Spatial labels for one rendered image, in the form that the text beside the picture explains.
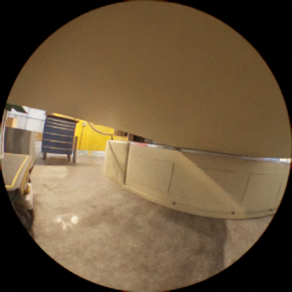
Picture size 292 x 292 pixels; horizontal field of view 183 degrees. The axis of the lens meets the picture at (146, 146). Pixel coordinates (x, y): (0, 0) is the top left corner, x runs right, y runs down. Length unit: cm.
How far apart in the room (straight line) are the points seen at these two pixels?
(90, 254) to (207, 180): 96
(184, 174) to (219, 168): 32
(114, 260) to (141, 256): 14
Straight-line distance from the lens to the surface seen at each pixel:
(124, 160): 118
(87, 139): 358
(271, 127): 15
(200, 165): 84
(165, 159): 89
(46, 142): 224
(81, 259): 61
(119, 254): 60
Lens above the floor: 56
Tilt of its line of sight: 1 degrees up
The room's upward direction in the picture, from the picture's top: 8 degrees clockwise
